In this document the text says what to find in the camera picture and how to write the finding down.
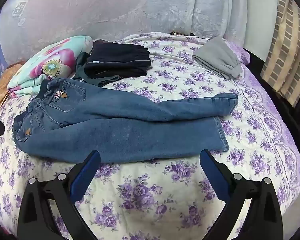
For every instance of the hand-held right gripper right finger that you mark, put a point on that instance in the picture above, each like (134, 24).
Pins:
(212, 175)

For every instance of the teal pink floral folded blanket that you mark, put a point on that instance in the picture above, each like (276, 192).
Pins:
(55, 62)

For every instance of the orange cloth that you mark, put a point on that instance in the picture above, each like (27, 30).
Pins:
(2, 87)

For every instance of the beige striped curtain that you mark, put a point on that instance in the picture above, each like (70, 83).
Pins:
(287, 42)

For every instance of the black folded pants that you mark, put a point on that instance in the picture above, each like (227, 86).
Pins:
(120, 57)

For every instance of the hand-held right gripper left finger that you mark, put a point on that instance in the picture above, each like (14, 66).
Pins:
(86, 173)

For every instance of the black bed frame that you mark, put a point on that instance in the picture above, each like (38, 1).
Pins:
(285, 105)

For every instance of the blue denim jeans pants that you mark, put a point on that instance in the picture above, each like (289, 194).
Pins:
(120, 132)

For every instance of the grey folded pants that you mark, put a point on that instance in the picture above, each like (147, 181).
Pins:
(218, 57)

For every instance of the dark green garment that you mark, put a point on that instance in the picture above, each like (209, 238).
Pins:
(81, 68)

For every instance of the white lace cloth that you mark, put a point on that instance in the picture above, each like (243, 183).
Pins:
(110, 10)

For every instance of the purple floral bedspread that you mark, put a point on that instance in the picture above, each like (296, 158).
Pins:
(150, 195)

